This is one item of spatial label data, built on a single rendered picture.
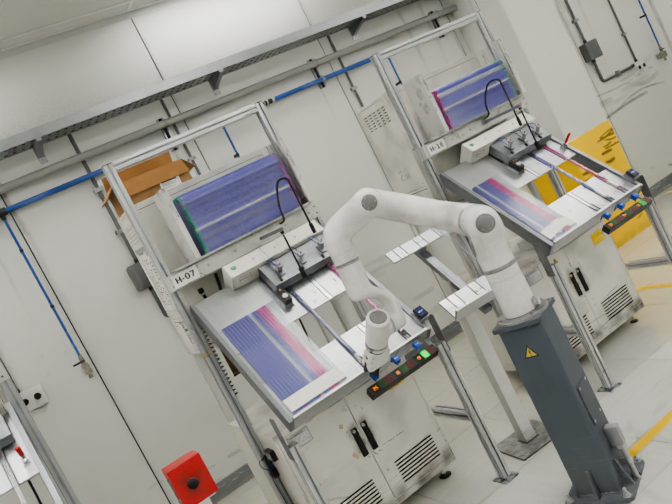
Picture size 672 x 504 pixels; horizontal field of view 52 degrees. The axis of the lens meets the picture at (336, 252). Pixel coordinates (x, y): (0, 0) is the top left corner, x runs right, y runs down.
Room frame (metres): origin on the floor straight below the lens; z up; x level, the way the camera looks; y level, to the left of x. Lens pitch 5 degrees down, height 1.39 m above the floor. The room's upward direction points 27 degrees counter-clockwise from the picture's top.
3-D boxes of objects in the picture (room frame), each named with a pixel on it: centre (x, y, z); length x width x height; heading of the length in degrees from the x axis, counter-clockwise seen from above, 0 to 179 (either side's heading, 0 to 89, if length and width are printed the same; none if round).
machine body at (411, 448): (3.13, 0.39, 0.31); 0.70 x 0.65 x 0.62; 116
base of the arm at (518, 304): (2.37, -0.49, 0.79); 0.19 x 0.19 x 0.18
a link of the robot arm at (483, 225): (2.33, -0.49, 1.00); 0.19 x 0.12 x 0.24; 178
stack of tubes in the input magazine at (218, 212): (3.05, 0.29, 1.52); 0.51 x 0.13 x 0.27; 116
